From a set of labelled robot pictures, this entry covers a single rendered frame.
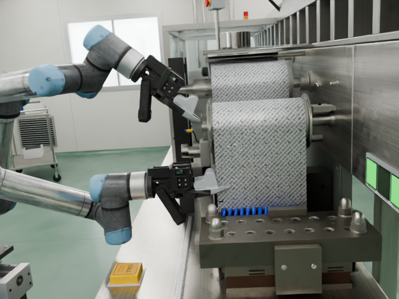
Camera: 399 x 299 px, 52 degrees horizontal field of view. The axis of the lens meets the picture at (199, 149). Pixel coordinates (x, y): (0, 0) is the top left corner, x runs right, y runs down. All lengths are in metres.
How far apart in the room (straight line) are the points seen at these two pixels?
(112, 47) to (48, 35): 6.03
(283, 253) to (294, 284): 0.08
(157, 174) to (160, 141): 5.73
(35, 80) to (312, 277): 0.78
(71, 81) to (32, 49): 6.14
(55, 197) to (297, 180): 0.65
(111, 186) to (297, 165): 0.48
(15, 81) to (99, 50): 0.22
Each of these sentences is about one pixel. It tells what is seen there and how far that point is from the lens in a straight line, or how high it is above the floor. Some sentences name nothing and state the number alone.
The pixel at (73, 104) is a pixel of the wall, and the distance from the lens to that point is 7.03.
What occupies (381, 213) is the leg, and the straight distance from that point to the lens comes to 1.35.
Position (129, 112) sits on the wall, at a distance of 6.80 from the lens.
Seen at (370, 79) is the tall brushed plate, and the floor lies 1.37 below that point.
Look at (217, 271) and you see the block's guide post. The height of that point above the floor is 0.92.
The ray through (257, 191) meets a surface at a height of 1.08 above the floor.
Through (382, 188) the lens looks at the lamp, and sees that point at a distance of 0.84.
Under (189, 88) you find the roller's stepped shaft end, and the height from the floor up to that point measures 1.34.
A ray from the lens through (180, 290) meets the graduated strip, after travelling 1.02.
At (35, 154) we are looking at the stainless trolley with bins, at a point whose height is 0.31.
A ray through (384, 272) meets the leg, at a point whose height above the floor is 0.75.
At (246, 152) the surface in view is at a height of 1.19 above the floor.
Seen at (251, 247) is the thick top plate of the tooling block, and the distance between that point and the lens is 0.94.
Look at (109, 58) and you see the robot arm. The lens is 1.10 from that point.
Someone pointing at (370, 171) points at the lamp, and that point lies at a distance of 0.90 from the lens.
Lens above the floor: 1.43
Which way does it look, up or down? 12 degrees down
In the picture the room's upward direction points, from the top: 4 degrees counter-clockwise
